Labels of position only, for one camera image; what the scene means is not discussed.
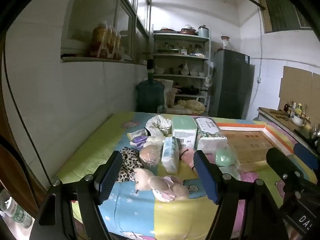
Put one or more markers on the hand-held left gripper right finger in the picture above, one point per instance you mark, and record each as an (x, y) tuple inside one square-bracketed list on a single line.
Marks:
[(205, 177)]

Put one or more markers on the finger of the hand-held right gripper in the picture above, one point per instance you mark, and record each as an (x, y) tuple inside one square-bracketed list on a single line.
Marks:
[(306, 156), (282, 161)]

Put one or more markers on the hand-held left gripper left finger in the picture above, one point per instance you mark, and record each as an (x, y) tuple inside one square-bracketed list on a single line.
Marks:
[(110, 177)]

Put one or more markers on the pink plush toy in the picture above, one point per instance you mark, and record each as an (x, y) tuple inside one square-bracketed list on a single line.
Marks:
[(187, 155)]

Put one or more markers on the mint green soft pouch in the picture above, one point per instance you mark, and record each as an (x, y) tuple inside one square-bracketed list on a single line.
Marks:
[(226, 157)]

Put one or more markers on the shallow cardboard box orange rim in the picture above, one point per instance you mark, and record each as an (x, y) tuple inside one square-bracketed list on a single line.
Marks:
[(250, 142)]

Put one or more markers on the green floral tissue pack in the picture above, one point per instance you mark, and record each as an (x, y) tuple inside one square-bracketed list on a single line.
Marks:
[(210, 140)]

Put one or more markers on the light blue tissue pack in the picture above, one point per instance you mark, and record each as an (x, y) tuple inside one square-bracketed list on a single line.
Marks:
[(170, 155)]

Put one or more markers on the beige pink plush bunny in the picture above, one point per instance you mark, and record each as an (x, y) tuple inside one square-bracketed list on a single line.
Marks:
[(162, 185)]

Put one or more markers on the peach bun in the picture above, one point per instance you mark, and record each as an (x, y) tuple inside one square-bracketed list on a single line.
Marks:
[(150, 156)]

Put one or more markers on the purple plush toy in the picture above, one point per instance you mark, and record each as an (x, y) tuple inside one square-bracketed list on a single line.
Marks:
[(140, 140)]

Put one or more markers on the small clear plastic packet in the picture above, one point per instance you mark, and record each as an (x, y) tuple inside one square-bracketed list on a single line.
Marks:
[(136, 133)]

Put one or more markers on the mint green carton box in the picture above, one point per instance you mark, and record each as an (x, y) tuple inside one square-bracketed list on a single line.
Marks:
[(183, 127)]

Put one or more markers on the white patterned baby cloth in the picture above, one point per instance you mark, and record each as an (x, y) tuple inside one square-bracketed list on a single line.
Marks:
[(160, 125)]

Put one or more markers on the white bowl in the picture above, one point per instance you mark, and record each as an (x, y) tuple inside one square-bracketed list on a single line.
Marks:
[(298, 120)]

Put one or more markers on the colourful cartoon printed bed sheet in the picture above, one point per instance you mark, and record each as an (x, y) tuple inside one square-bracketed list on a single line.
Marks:
[(140, 205)]

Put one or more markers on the cluster of condiment bottles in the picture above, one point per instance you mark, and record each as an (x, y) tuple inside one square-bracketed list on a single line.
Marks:
[(296, 108)]

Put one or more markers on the wooden top kitchen counter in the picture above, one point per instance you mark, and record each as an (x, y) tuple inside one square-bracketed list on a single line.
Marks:
[(270, 112)]

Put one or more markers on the pale yellow lumpy pile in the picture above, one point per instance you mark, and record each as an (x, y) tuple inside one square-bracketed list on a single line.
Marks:
[(190, 106)]

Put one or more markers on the black wok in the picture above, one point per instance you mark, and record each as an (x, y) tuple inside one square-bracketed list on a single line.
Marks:
[(187, 90)]

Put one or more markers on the white sack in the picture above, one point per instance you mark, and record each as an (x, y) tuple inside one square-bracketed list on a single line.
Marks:
[(170, 95)]

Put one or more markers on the dark grey fridge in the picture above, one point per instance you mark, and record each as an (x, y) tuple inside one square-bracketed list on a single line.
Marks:
[(230, 85)]

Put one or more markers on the blue water jug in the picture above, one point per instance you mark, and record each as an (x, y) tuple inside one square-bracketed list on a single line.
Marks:
[(150, 92)]

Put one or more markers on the green white label can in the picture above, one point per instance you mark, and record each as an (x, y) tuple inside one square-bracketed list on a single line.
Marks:
[(15, 212)]

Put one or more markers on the row of white ceramic dishes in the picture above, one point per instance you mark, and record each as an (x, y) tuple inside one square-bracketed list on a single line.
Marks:
[(185, 72)]

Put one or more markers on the white metal shelf rack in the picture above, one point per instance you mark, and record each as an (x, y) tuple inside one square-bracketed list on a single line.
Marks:
[(180, 55)]

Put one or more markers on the glass jar with red lid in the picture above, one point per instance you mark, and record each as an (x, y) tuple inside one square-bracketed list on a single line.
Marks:
[(225, 43)]

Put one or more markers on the teal enamel pot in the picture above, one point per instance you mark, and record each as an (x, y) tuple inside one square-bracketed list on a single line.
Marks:
[(203, 32)]

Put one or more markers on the green shuttered window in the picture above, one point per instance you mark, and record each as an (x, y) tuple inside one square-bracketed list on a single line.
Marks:
[(282, 10)]

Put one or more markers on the red pot with glass lid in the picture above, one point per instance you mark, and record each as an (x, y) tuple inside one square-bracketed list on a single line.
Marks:
[(188, 29)]

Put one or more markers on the flat dark pan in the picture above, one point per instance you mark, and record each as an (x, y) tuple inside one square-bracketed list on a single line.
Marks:
[(165, 30)]

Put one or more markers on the cardboard sheet on wall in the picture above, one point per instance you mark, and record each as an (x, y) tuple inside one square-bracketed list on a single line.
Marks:
[(297, 85)]

